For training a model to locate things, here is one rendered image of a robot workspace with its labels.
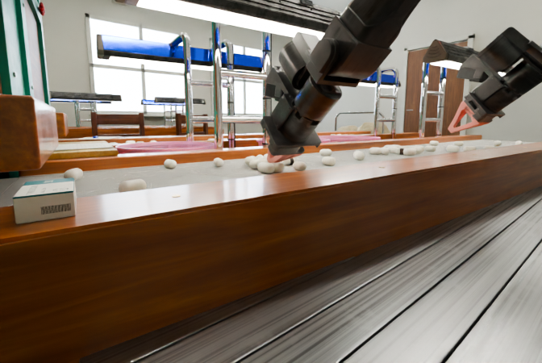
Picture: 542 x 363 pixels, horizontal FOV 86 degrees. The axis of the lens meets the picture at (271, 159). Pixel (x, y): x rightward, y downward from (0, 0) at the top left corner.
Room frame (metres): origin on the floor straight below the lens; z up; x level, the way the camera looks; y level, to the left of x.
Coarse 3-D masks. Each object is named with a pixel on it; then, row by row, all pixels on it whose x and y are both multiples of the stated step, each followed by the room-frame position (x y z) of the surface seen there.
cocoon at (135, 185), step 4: (132, 180) 0.38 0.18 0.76; (136, 180) 0.38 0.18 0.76; (140, 180) 0.38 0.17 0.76; (120, 184) 0.36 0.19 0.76; (124, 184) 0.36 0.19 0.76; (128, 184) 0.36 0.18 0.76; (132, 184) 0.37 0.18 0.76; (136, 184) 0.37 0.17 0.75; (140, 184) 0.37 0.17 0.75; (144, 184) 0.38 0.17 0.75; (120, 188) 0.36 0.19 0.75; (124, 188) 0.36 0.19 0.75; (128, 188) 0.36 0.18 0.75; (132, 188) 0.37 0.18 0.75; (136, 188) 0.37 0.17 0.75; (140, 188) 0.37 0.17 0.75; (144, 188) 0.38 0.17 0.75; (120, 192) 0.36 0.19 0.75
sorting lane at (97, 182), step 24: (480, 144) 1.18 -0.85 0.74; (504, 144) 1.18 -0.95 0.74; (144, 168) 0.59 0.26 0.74; (168, 168) 0.59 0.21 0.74; (192, 168) 0.59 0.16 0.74; (216, 168) 0.59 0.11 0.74; (240, 168) 0.59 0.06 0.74; (288, 168) 0.59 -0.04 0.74; (312, 168) 0.59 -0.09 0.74; (96, 192) 0.39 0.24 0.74
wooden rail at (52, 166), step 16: (320, 144) 0.88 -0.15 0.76; (336, 144) 0.91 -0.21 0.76; (352, 144) 0.95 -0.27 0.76; (368, 144) 1.00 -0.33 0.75; (384, 144) 1.05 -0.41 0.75; (400, 144) 1.10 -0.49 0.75; (48, 160) 0.53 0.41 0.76; (64, 160) 0.53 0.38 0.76; (80, 160) 0.54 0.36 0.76; (96, 160) 0.56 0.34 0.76; (112, 160) 0.57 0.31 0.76; (128, 160) 0.59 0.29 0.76; (144, 160) 0.60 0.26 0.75; (160, 160) 0.62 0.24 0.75; (176, 160) 0.64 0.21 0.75; (192, 160) 0.66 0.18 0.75; (208, 160) 0.68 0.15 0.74; (224, 160) 0.70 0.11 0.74
